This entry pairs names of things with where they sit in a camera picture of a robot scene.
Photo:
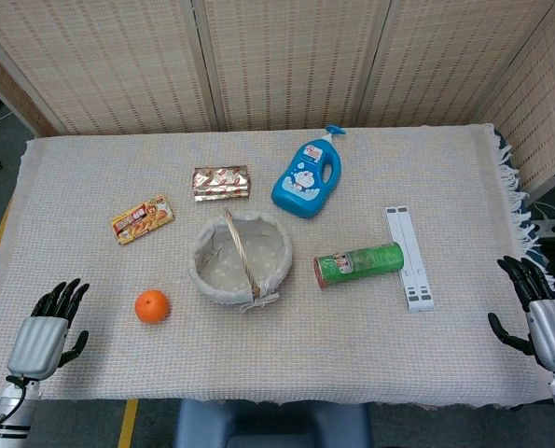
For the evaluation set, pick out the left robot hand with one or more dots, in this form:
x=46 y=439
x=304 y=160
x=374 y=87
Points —
x=39 y=345

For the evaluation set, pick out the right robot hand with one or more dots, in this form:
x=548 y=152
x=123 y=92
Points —
x=550 y=326

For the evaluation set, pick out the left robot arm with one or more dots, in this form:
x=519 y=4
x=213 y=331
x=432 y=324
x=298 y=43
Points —
x=6 y=410

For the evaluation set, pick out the fabric lined wicker basket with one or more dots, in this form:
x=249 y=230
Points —
x=240 y=261

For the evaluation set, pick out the beige woven tablecloth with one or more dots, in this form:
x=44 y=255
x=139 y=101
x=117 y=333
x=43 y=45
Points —
x=277 y=345

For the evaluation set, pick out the orange fruit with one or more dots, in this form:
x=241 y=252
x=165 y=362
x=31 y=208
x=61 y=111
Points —
x=151 y=306

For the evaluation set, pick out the white folding laptop stand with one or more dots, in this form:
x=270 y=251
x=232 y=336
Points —
x=410 y=259

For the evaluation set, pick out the yellow red snack box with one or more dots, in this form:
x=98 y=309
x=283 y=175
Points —
x=142 y=219

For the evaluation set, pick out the green chips can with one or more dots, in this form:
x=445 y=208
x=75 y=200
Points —
x=358 y=264

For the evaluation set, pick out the gold foil snack package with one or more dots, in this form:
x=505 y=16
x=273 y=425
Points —
x=221 y=183

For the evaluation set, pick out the blue pump detergent bottle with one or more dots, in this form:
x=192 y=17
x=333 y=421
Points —
x=305 y=177

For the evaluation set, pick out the bamboo folding screen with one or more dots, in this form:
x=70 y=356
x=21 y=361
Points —
x=277 y=60

